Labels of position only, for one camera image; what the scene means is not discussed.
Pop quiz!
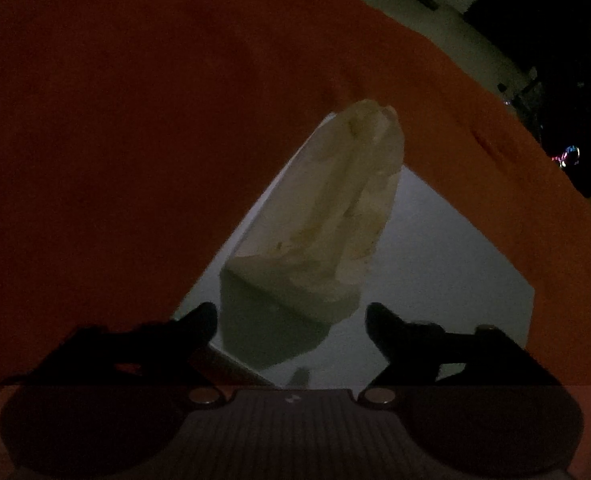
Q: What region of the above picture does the orange cloth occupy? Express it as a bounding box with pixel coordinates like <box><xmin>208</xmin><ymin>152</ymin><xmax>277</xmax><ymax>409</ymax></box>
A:
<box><xmin>0</xmin><ymin>0</ymin><xmax>591</xmax><ymax>480</ymax></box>

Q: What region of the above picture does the cream plastic bag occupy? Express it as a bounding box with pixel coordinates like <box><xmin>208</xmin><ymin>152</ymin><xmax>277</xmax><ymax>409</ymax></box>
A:
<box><xmin>220</xmin><ymin>99</ymin><xmax>407</xmax><ymax>324</ymax></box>

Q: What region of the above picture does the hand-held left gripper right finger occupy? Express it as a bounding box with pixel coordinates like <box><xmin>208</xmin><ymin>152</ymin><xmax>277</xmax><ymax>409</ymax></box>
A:
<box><xmin>357</xmin><ymin>302</ymin><xmax>564</xmax><ymax>407</ymax></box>

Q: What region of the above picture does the white sheet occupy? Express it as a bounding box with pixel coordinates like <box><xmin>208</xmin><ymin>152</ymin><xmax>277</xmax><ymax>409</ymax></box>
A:
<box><xmin>172</xmin><ymin>109</ymin><xmax>535</xmax><ymax>391</ymax></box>

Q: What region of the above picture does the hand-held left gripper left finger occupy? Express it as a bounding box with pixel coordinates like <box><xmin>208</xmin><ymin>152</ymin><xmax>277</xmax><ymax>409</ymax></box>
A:
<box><xmin>12</xmin><ymin>302</ymin><xmax>227</xmax><ymax>409</ymax></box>

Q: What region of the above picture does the colourful light ring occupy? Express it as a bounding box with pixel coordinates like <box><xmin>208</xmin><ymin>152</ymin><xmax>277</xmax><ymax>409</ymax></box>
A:
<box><xmin>550</xmin><ymin>144</ymin><xmax>583</xmax><ymax>167</ymax></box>

